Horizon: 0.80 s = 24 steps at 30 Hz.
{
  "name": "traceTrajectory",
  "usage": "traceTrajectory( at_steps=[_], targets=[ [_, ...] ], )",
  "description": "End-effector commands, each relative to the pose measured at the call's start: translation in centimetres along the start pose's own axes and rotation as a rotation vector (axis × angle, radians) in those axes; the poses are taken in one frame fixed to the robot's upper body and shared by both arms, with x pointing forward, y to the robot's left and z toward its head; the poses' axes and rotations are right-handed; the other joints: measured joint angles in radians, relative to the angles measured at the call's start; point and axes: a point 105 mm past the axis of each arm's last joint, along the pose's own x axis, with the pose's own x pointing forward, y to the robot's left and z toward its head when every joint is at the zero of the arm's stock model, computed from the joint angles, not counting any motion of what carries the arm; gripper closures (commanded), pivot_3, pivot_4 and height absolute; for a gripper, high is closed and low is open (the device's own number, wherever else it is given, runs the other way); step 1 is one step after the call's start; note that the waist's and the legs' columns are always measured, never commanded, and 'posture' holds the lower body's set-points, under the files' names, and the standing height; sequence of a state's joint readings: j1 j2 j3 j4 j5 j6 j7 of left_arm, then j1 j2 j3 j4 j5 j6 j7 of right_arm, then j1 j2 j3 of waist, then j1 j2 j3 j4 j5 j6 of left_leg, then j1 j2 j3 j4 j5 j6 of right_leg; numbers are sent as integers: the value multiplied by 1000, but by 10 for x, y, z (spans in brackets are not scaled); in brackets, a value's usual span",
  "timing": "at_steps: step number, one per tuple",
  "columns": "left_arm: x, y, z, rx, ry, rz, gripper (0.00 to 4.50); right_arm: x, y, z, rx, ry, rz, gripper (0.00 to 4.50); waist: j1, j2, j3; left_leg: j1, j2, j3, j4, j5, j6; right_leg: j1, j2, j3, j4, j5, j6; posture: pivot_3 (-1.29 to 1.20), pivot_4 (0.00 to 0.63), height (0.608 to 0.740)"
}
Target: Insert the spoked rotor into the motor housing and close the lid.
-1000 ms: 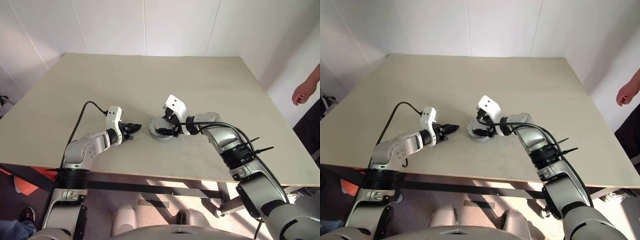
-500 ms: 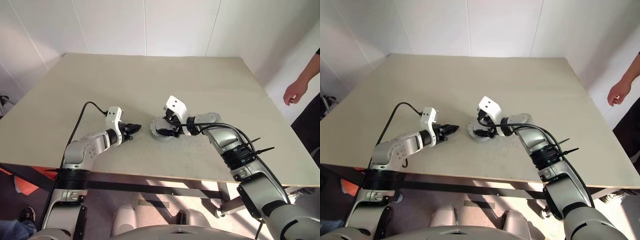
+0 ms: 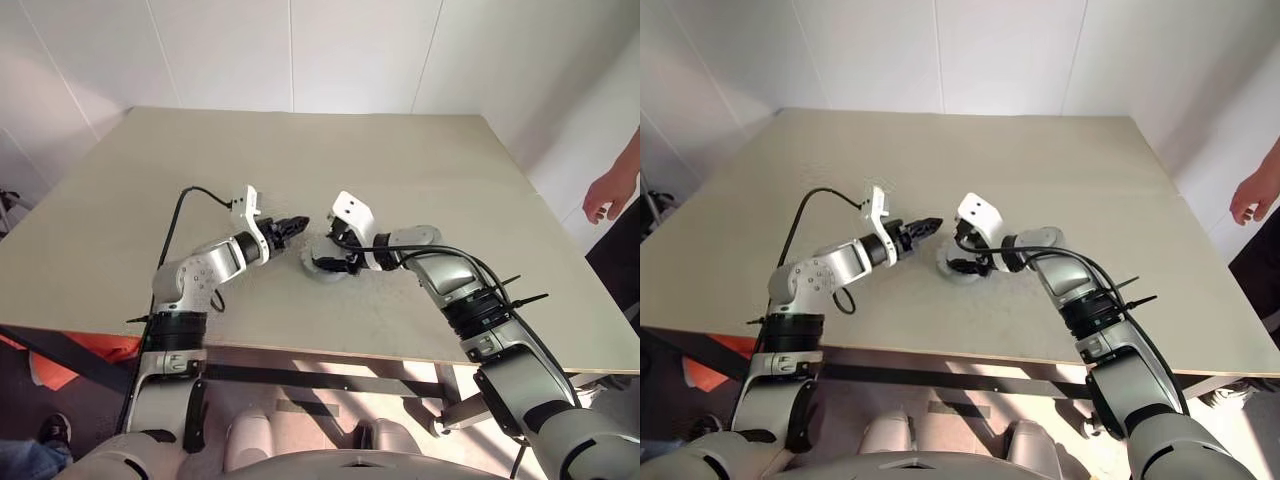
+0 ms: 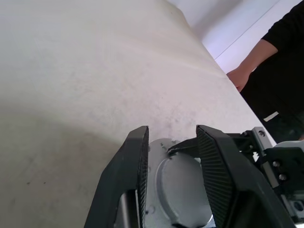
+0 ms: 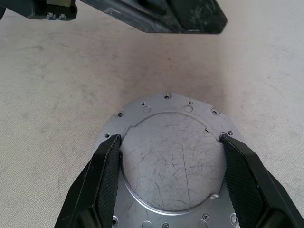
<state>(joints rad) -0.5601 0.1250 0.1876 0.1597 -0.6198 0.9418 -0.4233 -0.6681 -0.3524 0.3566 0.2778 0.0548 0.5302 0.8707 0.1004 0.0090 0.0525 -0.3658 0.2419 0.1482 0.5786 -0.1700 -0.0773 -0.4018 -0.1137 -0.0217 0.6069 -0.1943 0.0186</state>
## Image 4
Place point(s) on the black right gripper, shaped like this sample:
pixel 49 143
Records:
pixel 289 166

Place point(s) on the grey motor stator housing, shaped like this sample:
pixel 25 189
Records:
pixel 178 185

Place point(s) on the person's bare hand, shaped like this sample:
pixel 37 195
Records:
pixel 240 76

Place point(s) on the person in black clothes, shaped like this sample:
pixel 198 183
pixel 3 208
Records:
pixel 280 90

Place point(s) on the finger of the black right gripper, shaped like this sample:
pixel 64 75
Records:
pixel 187 148

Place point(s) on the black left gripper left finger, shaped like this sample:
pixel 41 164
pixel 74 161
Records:
pixel 118 178

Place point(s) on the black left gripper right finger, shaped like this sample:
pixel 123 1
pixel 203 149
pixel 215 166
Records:
pixel 228 180

